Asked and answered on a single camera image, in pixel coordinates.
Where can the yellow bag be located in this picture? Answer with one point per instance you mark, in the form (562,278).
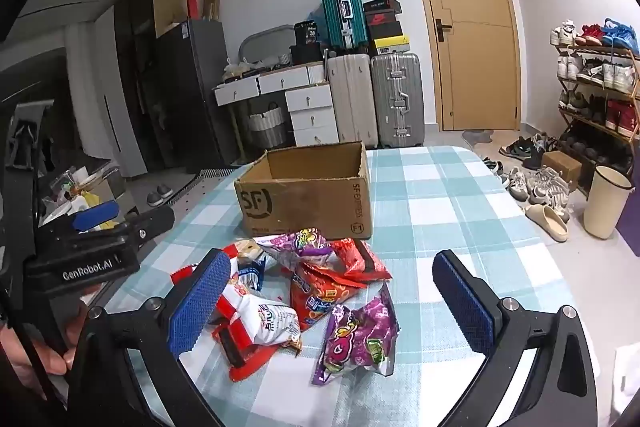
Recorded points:
(92,199)

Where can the cream trash bin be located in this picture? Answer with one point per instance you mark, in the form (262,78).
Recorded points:
(605,207)

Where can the silver suitcase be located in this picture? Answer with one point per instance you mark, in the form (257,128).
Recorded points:
(397,97)

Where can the blue cookie packet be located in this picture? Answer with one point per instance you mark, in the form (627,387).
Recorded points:
(250,277)

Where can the plain red snack packet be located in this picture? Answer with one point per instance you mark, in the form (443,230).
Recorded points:
(360,259)

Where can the black labelled tub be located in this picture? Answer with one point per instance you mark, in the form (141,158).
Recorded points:
(306,32)

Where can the woven laundry basket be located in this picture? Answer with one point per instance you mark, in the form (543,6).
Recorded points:
(267,124)

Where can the cream bread packet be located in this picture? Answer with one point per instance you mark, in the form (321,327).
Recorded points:
(247,249)

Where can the grey slippers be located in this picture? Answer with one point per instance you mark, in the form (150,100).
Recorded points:
(160,197)

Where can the white snack bag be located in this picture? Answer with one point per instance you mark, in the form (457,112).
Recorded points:
(265,317)

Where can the purple bag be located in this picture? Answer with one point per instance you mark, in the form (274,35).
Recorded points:
(630,227)

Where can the dark glass cabinet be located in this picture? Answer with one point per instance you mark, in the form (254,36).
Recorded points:
(137,57)

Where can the white cloth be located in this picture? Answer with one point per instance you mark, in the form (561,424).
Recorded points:
(627,377)

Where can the person's left hand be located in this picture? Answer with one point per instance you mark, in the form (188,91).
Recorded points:
(50,362)

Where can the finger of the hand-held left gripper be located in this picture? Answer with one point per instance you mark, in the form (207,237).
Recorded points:
(95,214)
(150,224)

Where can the scattered sneakers pile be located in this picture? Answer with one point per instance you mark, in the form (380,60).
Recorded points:
(542,184)

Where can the red paper bag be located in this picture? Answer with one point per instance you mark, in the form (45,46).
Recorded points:
(192,7)

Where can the purple snack packet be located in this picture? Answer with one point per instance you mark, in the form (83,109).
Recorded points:
(295,247)
(355,337)

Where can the white drawer desk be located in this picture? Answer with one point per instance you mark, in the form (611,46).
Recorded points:
(310,102)

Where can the grey oval mirror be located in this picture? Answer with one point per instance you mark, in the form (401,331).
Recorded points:
(265,39)

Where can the red snack packet blue lettering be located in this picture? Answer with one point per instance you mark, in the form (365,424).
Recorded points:
(320,297)

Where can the beige slide sandals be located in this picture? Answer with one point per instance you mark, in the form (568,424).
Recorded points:
(547,222)

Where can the beige suitcase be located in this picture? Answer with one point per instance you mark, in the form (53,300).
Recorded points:
(352,102)

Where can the small cardboard box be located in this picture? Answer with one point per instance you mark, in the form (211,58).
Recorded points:
(562,167)

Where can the teal suitcase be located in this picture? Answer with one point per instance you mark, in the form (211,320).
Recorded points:
(345,7)

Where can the black storage box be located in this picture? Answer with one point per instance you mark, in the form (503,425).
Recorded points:
(305,53)

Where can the dark grey refrigerator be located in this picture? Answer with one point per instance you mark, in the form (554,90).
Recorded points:
(195,97)

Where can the brown cardboard box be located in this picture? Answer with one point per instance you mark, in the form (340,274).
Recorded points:
(300,202)

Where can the brown paper bag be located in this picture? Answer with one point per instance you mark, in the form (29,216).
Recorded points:
(212,4)

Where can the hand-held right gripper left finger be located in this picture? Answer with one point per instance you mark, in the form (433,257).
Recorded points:
(200,302)

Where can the wooden shoe rack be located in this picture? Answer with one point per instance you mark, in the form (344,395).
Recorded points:
(592,119)

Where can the blue checked tablecloth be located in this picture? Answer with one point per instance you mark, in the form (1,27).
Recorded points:
(450,217)

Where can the red and black shoe box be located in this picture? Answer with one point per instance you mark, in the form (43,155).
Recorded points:
(382,18)

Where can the white wardrobe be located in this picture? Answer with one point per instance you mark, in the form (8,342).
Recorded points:
(112,117)

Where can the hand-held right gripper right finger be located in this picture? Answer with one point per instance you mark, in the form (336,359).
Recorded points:
(465,302)

